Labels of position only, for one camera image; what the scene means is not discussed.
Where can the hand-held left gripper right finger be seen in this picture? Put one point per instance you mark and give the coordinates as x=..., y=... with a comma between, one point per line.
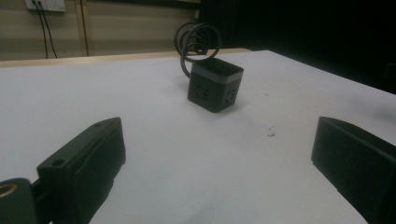
x=358, y=161

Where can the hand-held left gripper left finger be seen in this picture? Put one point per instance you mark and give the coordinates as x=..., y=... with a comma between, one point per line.
x=81, y=165

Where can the black cube power socket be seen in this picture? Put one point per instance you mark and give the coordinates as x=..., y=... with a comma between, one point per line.
x=214, y=85

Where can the white wall socket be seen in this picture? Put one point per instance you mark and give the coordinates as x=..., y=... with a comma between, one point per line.
x=46, y=4

